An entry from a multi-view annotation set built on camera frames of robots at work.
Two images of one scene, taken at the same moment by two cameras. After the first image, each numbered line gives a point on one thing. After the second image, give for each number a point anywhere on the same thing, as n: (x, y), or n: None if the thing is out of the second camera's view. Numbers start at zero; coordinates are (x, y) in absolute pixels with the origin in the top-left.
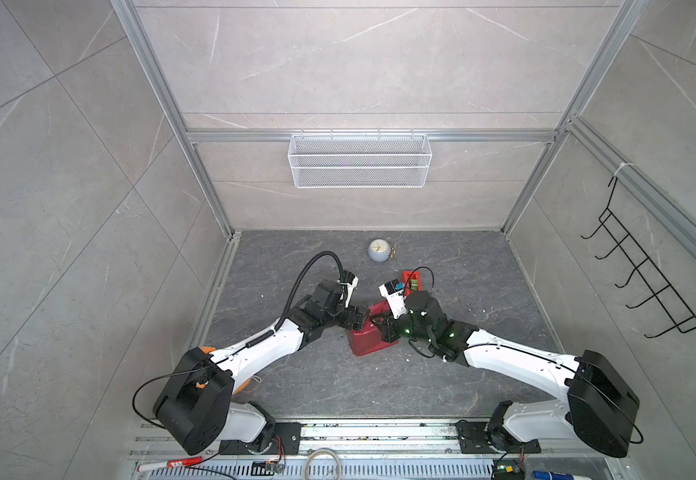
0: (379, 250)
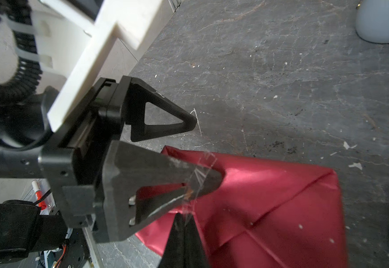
0: (383, 21)
